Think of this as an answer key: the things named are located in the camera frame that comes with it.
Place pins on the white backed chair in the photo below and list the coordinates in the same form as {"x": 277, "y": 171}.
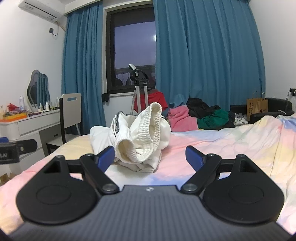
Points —
{"x": 70, "y": 111}

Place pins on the row of small cosmetic bottles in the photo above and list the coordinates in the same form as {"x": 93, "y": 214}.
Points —
{"x": 47, "y": 106}

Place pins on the white air conditioner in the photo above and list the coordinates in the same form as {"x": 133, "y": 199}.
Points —
{"x": 39, "y": 9}

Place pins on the green cloth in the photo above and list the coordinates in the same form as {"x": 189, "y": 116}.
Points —
{"x": 215, "y": 119}

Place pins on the white dressing table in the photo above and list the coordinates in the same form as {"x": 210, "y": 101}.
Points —
{"x": 30, "y": 126}

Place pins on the black wall socket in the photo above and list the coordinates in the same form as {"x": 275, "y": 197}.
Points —
{"x": 51, "y": 30}

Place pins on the wide blue curtain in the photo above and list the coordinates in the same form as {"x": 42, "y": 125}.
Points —
{"x": 208, "y": 58}

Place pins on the dark framed window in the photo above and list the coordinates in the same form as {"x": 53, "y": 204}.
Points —
{"x": 134, "y": 46}

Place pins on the black and white patterned cloth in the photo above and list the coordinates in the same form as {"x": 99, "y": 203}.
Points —
{"x": 240, "y": 120}

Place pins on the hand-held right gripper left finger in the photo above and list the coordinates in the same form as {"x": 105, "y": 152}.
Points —
{"x": 107, "y": 158}

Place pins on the pink cloth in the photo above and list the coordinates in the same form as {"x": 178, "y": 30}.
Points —
{"x": 181, "y": 120}

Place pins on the white garment with ribbed cuff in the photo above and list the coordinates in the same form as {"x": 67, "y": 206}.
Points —
{"x": 143, "y": 129}

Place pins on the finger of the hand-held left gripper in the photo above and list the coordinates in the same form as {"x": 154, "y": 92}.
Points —
{"x": 29, "y": 146}

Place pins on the orange box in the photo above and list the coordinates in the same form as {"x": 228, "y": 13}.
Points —
{"x": 13, "y": 117}

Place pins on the pastel bed sheet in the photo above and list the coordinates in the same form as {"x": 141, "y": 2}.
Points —
{"x": 231, "y": 143}

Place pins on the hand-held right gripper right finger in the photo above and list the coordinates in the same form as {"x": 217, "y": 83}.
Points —
{"x": 193, "y": 158}

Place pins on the brown paper bag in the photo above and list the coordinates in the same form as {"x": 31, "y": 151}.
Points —
{"x": 256, "y": 105}

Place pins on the wavy edged mirror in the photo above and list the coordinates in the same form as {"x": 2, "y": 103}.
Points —
{"x": 38, "y": 90}

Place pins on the black sofa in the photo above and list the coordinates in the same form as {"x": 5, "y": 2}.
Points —
{"x": 277, "y": 104}

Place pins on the red cloth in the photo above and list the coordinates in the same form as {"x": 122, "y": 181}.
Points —
{"x": 159, "y": 98}

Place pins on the garment steamer stand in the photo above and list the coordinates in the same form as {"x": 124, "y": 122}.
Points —
{"x": 138, "y": 76}

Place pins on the cardboard box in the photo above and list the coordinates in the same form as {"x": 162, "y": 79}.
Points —
{"x": 5, "y": 179}

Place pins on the clear spray bottle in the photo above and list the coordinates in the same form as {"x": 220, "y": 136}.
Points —
{"x": 21, "y": 103}

